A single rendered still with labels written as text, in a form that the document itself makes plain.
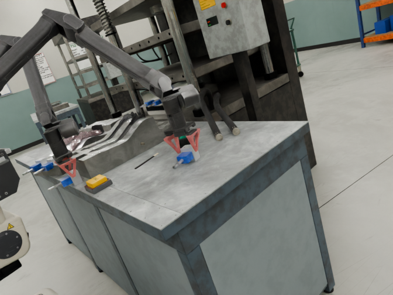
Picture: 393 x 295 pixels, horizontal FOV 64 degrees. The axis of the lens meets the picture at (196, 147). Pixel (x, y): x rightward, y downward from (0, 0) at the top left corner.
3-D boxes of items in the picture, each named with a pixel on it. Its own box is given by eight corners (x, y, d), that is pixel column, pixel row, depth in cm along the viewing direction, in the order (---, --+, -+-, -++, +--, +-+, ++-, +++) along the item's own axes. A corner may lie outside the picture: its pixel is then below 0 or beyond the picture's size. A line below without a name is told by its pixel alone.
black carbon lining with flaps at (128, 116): (93, 157, 137) (83, 137, 134) (80, 154, 149) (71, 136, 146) (156, 125, 156) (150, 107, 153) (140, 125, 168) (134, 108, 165)
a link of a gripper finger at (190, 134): (190, 148, 118) (182, 124, 115) (206, 146, 114) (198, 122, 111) (181, 156, 112) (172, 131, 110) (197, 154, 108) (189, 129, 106)
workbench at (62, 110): (56, 167, 506) (30, 115, 478) (47, 150, 670) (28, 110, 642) (97, 149, 533) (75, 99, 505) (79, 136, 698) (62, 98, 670)
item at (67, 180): (51, 196, 127) (45, 185, 125) (50, 194, 131) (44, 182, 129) (82, 181, 133) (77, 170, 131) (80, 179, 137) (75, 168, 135)
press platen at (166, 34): (179, 34, 175) (176, 25, 173) (101, 63, 260) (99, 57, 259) (261, 9, 215) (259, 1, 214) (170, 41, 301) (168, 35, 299)
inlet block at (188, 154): (182, 174, 107) (177, 160, 105) (171, 175, 109) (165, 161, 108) (200, 157, 117) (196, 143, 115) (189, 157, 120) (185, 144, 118)
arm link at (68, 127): (47, 123, 134) (38, 113, 126) (73, 113, 135) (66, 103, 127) (55, 147, 130) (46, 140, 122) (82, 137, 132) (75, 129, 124)
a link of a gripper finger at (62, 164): (79, 171, 135) (69, 151, 132) (83, 174, 129) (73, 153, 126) (63, 178, 132) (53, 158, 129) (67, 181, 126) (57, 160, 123)
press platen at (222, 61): (193, 78, 183) (190, 70, 181) (113, 92, 268) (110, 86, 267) (269, 45, 223) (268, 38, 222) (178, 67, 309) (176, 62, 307)
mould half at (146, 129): (92, 179, 131) (78, 150, 127) (71, 172, 151) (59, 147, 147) (182, 131, 158) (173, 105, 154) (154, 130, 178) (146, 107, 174)
